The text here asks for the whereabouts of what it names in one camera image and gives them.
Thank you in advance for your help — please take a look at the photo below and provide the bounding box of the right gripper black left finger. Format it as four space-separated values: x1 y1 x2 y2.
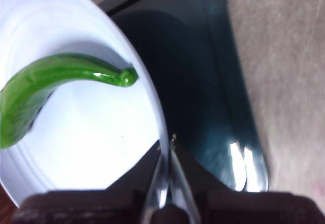
12 139 164 224

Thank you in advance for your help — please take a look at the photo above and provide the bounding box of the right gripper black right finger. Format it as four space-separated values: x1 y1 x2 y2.
169 133 325 224

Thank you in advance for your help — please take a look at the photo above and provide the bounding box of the pale blue round plate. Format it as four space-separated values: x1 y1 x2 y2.
0 0 170 209

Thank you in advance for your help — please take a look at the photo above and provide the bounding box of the green pepper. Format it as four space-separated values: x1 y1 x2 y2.
0 52 140 150

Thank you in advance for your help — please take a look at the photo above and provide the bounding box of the black rectangular tray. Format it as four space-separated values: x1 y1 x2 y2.
97 0 270 193

